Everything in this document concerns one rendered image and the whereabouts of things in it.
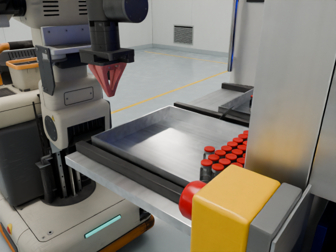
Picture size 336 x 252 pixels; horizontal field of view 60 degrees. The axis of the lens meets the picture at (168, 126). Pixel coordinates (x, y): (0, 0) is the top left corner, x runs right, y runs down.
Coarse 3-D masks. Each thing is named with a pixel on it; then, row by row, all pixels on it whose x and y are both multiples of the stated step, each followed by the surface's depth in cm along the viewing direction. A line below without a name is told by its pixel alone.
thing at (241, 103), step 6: (252, 90) 94; (240, 96) 88; (246, 96) 92; (228, 102) 83; (234, 102) 86; (240, 102) 89; (246, 102) 92; (222, 108) 79; (234, 108) 87; (240, 108) 87; (246, 108) 87; (228, 114) 78; (234, 114) 77; (240, 114) 76; (246, 114) 75
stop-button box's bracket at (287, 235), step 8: (304, 192) 26; (304, 200) 26; (296, 208) 24; (304, 208) 27; (288, 216) 23; (296, 216) 25; (288, 224) 23; (296, 224) 26; (280, 232) 22; (288, 232) 24; (296, 232) 27; (272, 240) 21; (280, 240) 22; (288, 240) 25; (272, 248) 21; (280, 248) 23; (288, 248) 26
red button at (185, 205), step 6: (198, 180) 30; (186, 186) 29; (192, 186) 29; (198, 186) 29; (186, 192) 29; (192, 192) 28; (180, 198) 29; (186, 198) 28; (180, 204) 29; (186, 204) 28; (180, 210) 29; (186, 210) 28; (186, 216) 29
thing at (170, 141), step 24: (144, 120) 73; (168, 120) 79; (192, 120) 76; (216, 120) 71; (96, 144) 62; (120, 144) 66; (144, 144) 66; (168, 144) 66; (192, 144) 66; (216, 144) 66; (144, 168) 53; (168, 168) 56; (192, 168) 56
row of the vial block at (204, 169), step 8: (240, 136) 59; (232, 144) 56; (240, 144) 57; (216, 152) 53; (224, 152) 53; (208, 160) 50; (216, 160) 51; (200, 168) 50; (208, 168) 49; (200, 176) 50; (208, 176) 50
